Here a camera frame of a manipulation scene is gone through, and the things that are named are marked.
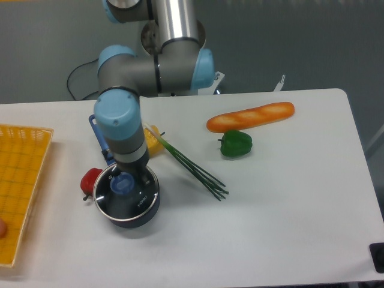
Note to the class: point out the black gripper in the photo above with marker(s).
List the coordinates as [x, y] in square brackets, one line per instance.
[133, 162]

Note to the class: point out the glass lid blue knob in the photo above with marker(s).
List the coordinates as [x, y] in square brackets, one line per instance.
[126, 195]

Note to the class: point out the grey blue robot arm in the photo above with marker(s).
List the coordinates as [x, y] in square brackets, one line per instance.
[123, 77]

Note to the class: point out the yellow bell pepper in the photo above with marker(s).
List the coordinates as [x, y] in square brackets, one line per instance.
[153, 145]

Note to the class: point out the red bell pepper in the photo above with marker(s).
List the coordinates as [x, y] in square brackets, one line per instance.
[88, 181]

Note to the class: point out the green onion stalks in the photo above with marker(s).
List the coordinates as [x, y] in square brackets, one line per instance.
[210, 182]

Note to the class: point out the green bell pepper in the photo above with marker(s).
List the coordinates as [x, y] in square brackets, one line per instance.
[235, 143]

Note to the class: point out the yellow wicker basket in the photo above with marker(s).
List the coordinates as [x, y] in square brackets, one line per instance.
[23, 152]

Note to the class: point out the orange baguette bread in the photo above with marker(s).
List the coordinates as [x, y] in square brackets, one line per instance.
[249, 118]

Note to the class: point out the black object at table edge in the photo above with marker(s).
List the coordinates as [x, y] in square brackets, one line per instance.
[377, 254]

